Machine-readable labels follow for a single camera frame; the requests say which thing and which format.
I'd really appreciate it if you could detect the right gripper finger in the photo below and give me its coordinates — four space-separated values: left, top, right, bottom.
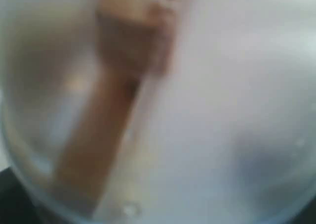
0 168 48 224

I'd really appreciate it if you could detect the clear plastic shaker cup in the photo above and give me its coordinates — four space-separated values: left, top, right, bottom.
0 0 316 224

